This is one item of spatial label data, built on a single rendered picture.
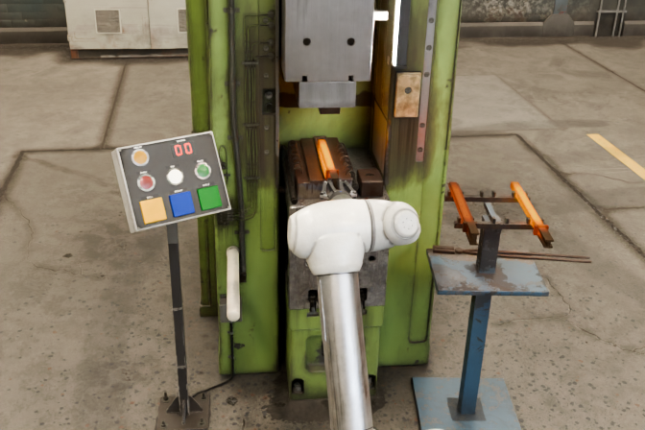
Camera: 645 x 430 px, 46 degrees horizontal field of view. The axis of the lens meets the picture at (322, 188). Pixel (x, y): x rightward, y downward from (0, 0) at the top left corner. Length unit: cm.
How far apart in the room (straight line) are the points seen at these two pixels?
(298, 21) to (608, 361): 214
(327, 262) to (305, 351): 135
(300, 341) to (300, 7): 131
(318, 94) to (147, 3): 536
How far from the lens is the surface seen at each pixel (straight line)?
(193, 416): 322
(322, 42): 261
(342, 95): 267
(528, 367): 361
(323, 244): 179
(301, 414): 322
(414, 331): 339
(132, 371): 349
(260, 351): 334
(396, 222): 180
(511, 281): 285
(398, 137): 292
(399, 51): 277
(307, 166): 289
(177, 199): 257
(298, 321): 301
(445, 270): 286
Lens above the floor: 215
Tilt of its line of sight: 25 degrees down
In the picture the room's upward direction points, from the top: 2 degrees clockwise
